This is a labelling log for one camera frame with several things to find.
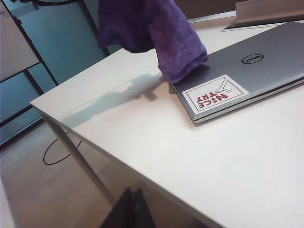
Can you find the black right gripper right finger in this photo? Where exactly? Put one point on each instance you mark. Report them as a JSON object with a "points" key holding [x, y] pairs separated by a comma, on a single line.
{"points": [[145, 211]]}

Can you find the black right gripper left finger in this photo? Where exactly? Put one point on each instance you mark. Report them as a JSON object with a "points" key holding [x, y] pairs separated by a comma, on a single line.
{"points": [[124, 211]]}

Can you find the purple fleece rag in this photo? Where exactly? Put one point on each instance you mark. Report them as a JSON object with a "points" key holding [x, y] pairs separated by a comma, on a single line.
{"points": [[133, 23]]}

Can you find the silver Dell laptop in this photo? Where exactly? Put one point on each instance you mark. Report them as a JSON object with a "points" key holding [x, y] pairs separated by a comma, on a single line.
{"points": [[273, 76]]}

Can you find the white red-lettered sticker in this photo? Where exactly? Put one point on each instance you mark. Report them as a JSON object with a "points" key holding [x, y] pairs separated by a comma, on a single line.
{"points": [[213, 93]]}

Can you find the grey fabric desk divider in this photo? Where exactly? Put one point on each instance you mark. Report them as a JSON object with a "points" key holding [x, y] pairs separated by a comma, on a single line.
{"points": [[209, 7]]}

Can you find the grey metal bracket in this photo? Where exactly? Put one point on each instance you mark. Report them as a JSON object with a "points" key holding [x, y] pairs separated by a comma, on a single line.
{"points": [[268, 12]]}

